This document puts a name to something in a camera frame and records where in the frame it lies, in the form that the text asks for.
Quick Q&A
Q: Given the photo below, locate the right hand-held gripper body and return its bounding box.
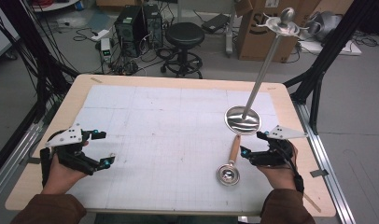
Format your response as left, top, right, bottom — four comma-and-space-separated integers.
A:
248, 124, 309, 167

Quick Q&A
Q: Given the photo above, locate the wooden-handled metal ladle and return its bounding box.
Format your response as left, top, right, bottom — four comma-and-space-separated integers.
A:
217, 133, 243, 188

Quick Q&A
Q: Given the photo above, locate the round white table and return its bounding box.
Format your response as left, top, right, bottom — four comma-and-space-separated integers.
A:
31, 0, 80, 13

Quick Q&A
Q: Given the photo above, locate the black metal frame stand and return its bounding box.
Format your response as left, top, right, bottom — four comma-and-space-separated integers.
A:
0, 0, 80, 181
283, 0, 379, 136

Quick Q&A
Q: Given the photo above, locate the grey tape piece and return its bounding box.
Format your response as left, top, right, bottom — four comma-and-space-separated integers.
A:
309, 168, 330, 178

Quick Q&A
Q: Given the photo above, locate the large black computer tower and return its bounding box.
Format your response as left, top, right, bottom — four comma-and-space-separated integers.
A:
114, 5, 147, 59

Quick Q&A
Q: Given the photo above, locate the aluminium rail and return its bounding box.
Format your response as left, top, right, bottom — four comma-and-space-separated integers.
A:
0, 119, 47, 204
290, 100, 358, 224

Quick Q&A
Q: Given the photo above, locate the white device green display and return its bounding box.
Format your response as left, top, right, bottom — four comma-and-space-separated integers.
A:
100, 37, 113, 63

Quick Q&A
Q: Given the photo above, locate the white grid mat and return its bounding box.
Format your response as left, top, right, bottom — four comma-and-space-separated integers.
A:
66, 84, 281, 213

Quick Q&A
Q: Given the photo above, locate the large cardboard box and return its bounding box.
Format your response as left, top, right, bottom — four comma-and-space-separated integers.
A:
236, 0, 323, 63

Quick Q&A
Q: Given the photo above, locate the black laptop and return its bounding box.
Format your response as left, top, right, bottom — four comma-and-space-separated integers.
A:
201, 12, 232, 34

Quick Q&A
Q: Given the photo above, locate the black round stool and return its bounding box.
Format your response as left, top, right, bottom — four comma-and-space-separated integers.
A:
160, 21, 206, 79

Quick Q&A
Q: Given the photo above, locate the white stand leg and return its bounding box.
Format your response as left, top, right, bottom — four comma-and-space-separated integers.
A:
224, 0, 239, 58

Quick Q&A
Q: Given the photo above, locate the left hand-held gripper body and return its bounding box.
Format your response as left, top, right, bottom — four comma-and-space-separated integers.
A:
45, 123, 102, 176

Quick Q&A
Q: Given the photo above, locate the long beige tape strip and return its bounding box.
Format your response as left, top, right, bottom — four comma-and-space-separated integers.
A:
302, 192, 323, 215

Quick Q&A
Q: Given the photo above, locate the grey helmet-shaped device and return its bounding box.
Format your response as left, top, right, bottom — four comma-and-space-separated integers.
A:
304, 10, 344, 42

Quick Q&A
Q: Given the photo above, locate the flat white board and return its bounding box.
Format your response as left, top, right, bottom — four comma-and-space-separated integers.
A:
299, 39, 363, 57

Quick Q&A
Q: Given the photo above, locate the person's left hand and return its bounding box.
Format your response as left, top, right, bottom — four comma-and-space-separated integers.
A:
42, 140, 90, 196

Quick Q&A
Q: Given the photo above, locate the person's right hand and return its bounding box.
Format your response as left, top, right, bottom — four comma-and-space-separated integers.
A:
257, 146, 300, 191

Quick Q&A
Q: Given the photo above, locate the slim black computer tower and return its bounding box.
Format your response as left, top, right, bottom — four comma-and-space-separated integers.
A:
143, 3, 164, 49

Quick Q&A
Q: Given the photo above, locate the tall metal utensil rack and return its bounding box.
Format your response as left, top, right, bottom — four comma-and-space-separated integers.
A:
224, 7, 311, 135

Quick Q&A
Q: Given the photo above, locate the white power strip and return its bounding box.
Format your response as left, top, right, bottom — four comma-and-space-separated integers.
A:
91, 29, 111, 42

